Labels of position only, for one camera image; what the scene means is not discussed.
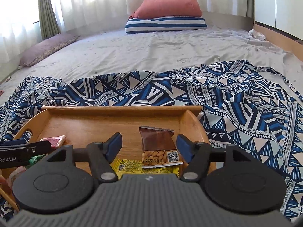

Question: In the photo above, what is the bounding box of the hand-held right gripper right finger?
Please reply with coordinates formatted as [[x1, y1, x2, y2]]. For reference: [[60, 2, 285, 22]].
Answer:
[[176, 134, 252, 183]]

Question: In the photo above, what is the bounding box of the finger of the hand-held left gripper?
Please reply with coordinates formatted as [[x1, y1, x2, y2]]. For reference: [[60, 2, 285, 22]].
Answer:
[[0, 139, 28, 148], [20, 141, 52, 158]]

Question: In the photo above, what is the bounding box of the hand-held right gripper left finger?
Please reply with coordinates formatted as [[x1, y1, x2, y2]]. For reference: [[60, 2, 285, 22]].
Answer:
[[48, 132, 123, 183]]

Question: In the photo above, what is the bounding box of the red patterned snack packet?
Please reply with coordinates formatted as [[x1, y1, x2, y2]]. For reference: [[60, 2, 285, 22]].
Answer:
[[39, 135, 66, 149]]

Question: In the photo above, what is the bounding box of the green pea snack packet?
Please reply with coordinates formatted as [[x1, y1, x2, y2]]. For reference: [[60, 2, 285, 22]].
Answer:
[[28, 154, 48, 167]]

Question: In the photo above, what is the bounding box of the pink grain snack packet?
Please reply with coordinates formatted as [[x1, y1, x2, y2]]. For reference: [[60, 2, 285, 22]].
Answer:
[[0, 167, 27, 195]]

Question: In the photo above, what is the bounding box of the yellow snack packet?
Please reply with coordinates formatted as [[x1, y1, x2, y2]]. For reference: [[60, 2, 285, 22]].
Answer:
[[110, 158, 180, 180]]

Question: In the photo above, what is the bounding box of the wooden tray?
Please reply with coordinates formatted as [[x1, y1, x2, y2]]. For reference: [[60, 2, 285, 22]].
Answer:
[[0, 106, 217, 214]]

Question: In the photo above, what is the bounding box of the brown almond snack packet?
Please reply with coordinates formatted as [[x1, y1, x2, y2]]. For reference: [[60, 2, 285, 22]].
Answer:
[[139, 126, 184, 169]]

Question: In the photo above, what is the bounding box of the blue patterned blanket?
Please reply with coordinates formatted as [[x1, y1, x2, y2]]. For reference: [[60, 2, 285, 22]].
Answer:
[[0, 60, 303, 223]]

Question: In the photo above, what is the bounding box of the grey bed sheet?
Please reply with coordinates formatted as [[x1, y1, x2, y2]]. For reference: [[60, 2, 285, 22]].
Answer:
[[0, 26, 303, 114]]

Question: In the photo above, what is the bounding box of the purple pillow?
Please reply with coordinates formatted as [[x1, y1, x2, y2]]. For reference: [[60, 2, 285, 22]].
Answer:
[[18, 33, 81, 67]]

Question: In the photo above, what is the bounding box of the blue striped pillow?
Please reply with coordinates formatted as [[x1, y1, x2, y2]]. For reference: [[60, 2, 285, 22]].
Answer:
[[125, 16, 208, 34]]

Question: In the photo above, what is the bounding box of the green curtain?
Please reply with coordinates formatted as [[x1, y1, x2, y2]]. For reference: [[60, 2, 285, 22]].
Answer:
[[245, 0, 255, 20], [38, 0, 61, 40]]

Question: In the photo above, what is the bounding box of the crumpled white cloth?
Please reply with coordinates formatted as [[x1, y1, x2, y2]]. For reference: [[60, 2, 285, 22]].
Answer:
[[248, 29, 267, 40]]

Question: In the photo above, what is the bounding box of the white sheer curtain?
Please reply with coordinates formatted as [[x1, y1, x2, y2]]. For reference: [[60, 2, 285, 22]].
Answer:
[[0, 0, 252, 64]]

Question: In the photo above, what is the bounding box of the red pillow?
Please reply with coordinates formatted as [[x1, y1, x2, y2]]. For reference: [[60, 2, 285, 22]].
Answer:
[[129, 0, 203, 20]]

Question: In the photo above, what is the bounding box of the wooden bed ledge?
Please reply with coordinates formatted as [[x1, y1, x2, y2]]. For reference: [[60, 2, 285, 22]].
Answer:
[[253, 21, 303, 59]]

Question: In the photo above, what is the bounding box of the white wardrobe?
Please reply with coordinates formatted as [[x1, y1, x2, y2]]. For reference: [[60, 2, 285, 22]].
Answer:
[[253, 0, 303, 43]]

